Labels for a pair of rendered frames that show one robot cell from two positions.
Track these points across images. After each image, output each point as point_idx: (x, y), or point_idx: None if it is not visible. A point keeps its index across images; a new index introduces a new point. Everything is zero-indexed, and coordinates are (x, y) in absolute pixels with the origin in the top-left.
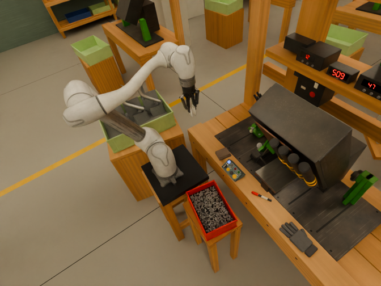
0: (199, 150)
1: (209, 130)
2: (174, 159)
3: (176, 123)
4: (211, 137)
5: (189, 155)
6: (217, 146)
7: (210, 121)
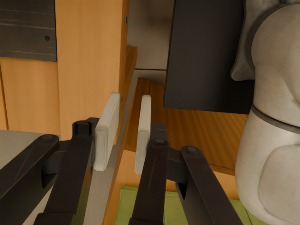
0: (124, 66)
1: (55, 96)
2: (277, 30)
3: (117, 190)
4: (70, 62)
5: (177, 49)
6: (74, 9)
7: (30, 127)
